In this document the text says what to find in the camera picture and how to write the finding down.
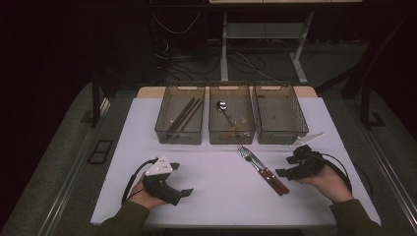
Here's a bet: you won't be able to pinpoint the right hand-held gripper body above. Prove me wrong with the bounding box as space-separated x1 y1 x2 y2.
284 131 328 181

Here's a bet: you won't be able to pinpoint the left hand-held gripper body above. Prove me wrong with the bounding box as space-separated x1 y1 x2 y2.
142 154 183 207

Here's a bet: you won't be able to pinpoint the mesh tray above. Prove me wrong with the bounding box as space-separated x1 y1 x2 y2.
254 82 310 146
208 81 257 146
154 82 207 146

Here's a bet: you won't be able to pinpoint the small wooden spoon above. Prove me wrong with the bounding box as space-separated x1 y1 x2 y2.
228 118 248 133

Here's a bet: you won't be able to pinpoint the metal spoon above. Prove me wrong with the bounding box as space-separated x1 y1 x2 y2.
215 99 235 128

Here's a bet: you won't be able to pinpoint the person's left hand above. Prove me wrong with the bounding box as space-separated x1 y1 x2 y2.
126 173 168 210

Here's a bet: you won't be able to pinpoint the person's right hand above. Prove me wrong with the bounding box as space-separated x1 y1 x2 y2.
296 163 354 205

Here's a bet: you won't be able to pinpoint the white table cover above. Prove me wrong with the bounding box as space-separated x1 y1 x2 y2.
89 96 383 229

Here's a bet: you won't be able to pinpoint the black metal stand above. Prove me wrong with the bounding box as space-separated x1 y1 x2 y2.
340 13 387 131
80 73 111 129

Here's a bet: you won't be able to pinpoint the left hand-held gripper cable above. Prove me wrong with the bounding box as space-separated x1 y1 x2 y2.
121 157 159 206

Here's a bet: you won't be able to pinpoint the hand-held gripper cable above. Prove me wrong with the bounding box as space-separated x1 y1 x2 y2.
121 157 159 206
314 151 375 198

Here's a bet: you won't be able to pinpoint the knife with wooden handle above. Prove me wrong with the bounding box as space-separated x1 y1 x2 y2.
245 153 291 197

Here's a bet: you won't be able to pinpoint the right hand-held gripper cable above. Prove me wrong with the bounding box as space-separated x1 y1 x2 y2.
314 151 375 198

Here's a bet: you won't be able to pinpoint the fork with wooden handle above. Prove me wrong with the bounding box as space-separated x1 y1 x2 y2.
237 146 286 197

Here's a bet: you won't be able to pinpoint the black rectangular floor frame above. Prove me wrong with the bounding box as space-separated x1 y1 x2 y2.
87 139 114 165

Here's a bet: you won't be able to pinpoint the metal floor rail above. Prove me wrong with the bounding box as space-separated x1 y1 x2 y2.
347 97 417 227
37 97 112 236

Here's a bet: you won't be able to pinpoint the black floor cables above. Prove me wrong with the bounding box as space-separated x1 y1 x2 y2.
153 35 296 84

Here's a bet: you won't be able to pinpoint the white metal desk frame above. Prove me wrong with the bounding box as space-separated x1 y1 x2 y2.
219 11 310 85

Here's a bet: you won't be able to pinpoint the white hanging cable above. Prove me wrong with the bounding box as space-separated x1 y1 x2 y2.
151 12 202 35

